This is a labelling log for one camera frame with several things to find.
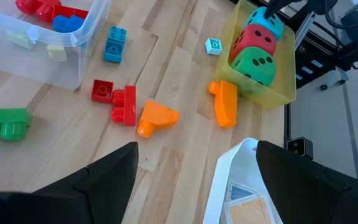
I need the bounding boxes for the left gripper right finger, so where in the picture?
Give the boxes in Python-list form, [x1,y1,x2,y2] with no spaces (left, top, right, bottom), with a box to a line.
[256,141,358,224]

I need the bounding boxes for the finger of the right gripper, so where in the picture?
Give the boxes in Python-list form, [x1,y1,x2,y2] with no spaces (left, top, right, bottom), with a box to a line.
[264,0,293,19]

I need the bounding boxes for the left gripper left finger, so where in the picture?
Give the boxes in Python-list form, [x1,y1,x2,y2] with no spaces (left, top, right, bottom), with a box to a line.
[32,142,139,224]

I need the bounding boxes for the teal foam die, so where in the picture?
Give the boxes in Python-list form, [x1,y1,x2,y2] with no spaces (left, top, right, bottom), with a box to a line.
[243,6,285,42]

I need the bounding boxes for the red foam die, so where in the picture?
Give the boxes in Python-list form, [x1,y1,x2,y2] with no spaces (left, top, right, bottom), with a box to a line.
[229,23,278,62]

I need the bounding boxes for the orange playing card box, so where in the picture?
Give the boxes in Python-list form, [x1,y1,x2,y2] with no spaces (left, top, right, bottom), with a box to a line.
[223,193,277,224]

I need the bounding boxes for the blue playing card box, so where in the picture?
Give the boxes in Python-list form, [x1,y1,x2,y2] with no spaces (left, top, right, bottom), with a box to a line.
[226,182,259,202]

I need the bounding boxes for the green foam die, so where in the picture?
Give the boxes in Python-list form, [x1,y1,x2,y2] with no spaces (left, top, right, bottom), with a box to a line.
[229,46,277,88]

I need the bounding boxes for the small dark red toy brick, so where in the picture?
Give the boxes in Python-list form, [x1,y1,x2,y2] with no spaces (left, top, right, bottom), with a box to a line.
[91,78,115,105]

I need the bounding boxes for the green two-stud toy brick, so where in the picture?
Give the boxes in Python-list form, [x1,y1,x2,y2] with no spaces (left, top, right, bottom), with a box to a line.
[0,107,33,144]

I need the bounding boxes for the clear plastic container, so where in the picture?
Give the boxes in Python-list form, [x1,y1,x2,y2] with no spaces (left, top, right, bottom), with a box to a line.
[0,0,112,91]

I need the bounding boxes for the small blue toy brick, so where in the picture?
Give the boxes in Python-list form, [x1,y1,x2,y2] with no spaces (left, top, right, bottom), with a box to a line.
[103,39,126,64]
[108,25,128,44]

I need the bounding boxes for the blue rounded toy block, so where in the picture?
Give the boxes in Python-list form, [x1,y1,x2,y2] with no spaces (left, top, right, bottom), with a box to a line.
[52,14,86,34]

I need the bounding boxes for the white plastic bin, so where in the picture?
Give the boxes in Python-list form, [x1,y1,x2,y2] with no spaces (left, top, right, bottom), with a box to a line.
[201,137,285,224]

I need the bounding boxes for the small pale teal toy brick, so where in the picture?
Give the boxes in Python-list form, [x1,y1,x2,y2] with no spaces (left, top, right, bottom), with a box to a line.
[204,37,224,56]

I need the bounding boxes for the orange wedge toy block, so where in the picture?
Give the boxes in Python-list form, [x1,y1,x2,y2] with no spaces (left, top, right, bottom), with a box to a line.
[136,99,181,139]

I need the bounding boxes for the yellow translucent plastic bin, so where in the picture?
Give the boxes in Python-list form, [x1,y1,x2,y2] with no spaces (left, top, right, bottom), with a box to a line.
[214,0,298,110]

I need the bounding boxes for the orange long toy block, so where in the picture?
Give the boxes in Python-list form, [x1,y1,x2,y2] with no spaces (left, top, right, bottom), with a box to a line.
[207,80,239,129]

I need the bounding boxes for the black table-level camera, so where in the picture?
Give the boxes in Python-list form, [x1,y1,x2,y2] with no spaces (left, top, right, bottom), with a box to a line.
[285,136,314,160]

